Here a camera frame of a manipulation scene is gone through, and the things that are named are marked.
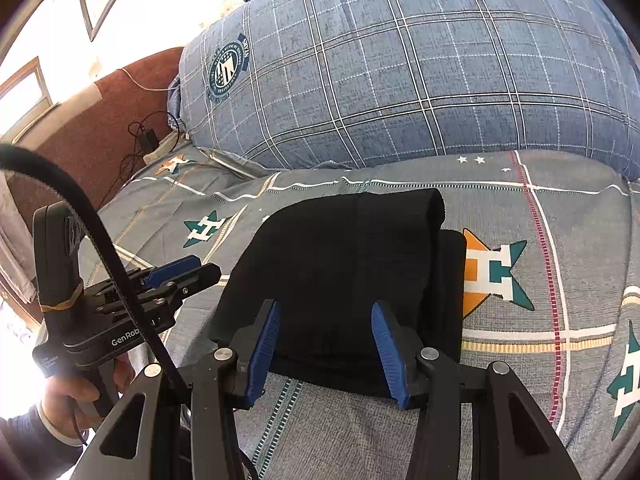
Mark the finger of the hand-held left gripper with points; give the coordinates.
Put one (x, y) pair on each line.
(172, 267)
(200, 280)

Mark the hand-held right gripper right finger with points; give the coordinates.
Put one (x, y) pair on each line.
(387, 355)

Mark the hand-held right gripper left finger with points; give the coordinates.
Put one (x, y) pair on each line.
(262, 350)

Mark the black pants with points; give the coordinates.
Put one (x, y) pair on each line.
(340, 270)

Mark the person's left forearm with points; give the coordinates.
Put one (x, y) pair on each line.
(30, 445)

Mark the person's left hand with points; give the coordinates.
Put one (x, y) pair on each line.
(67, 400)

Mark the black charger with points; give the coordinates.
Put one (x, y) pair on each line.
(148, 141)

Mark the red-brown headboard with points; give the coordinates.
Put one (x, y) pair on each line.
(90, 125)

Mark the grey star-print bed sheet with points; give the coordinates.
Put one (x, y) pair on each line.
(575, 260)

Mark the blue plaid quilt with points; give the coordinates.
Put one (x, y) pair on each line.
(400, 60)

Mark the wooden window frame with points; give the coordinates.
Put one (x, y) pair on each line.
(30, 95)

